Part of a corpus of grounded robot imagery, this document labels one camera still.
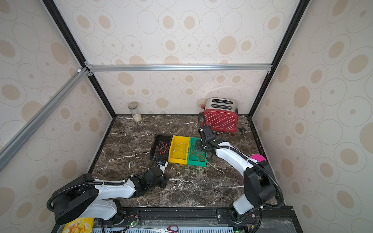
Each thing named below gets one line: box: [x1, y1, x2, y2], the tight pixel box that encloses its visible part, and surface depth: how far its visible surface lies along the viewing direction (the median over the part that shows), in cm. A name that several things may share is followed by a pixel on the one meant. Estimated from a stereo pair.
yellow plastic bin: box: [168, 135, 190, 165], surface depth 98 cm
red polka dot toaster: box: [201, 97, 239, 133], surface depth 104 cm
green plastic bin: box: [187, 137, 208, 167], surface depth 93 cm
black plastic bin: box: [150, 134, 173, 163], surface depth 99 cm
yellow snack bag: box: [62, 217, 95, 233], surface depth 69 cm
